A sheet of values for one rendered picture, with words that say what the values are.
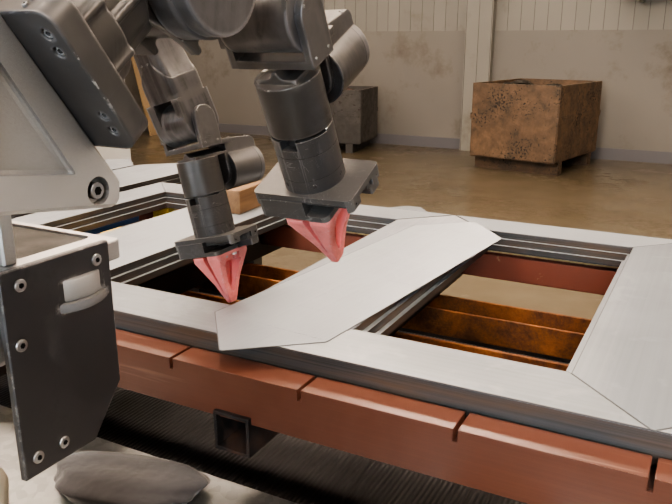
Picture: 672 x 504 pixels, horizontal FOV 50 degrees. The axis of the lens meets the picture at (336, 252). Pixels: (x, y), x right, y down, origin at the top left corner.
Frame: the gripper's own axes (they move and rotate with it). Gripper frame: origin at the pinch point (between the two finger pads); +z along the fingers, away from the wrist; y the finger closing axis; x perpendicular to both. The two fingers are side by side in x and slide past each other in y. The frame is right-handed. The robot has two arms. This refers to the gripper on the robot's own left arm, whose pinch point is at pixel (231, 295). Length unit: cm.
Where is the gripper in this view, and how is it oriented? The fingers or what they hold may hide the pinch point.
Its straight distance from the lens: 103.4
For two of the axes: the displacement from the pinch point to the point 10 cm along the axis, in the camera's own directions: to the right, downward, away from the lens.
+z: 2.1, 9.6, 1.8
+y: -8.5, 1.0, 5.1
